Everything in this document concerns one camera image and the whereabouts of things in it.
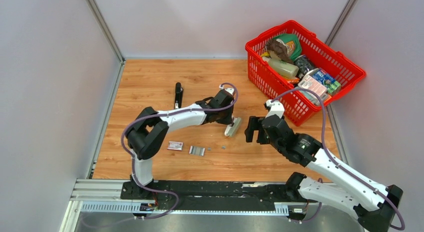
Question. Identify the black stapler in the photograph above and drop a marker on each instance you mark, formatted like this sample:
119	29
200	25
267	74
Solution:
178	95

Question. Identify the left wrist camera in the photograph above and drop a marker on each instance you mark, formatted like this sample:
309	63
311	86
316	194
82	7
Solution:
228	89

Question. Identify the pink packaged item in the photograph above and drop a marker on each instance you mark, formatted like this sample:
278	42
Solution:
310	83

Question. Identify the red plastic basket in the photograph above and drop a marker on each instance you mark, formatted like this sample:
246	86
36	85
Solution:
347	73

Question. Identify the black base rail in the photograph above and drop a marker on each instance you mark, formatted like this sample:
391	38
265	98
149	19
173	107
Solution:
213	195

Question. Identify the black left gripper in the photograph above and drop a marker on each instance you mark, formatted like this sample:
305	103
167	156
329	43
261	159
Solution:
228	120

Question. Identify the green brown snack bag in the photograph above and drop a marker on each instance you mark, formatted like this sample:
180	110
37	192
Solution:
285	47

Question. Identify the grey white stapler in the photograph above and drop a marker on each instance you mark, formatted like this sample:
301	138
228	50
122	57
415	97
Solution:
232	129

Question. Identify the blue green packaged item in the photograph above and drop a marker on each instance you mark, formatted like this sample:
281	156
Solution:
331	84

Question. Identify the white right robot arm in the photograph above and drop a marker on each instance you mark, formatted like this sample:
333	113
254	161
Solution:
372	204

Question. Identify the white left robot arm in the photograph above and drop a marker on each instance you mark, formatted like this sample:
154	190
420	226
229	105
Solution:
143	138

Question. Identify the dark foil packet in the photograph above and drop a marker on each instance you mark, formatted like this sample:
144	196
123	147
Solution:
304	64

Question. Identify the white red staple box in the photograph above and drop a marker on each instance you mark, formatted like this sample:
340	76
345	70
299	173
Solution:
175	146

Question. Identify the pale plastic bottle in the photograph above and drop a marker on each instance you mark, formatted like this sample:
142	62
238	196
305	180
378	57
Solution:
283	68

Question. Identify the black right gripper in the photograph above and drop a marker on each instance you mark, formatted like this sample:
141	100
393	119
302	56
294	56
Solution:
254	125

